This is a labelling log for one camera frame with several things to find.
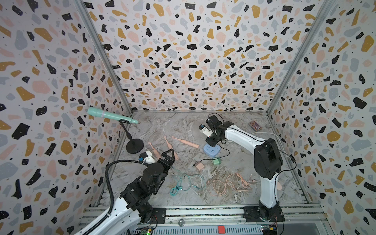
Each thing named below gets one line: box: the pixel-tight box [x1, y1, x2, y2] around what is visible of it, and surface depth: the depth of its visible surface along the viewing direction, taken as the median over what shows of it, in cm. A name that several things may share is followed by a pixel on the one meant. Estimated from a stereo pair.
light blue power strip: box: [203, 143, 221, 158], surface depth 97 cm
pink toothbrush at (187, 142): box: [171, 136, 200, 149], surface depth 103 cm
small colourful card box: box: [249, 120, 263, 132], surface depth 115 cm
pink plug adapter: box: [194, 161, 205, 171], surface depth 92 cm
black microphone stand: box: [119, 120, 144, 155], surface depth 102 cm
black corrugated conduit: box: [84, 159, 149, 235], surface depth 50 cm
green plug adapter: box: [212, 157, 221, 165], surface depth 94 cm
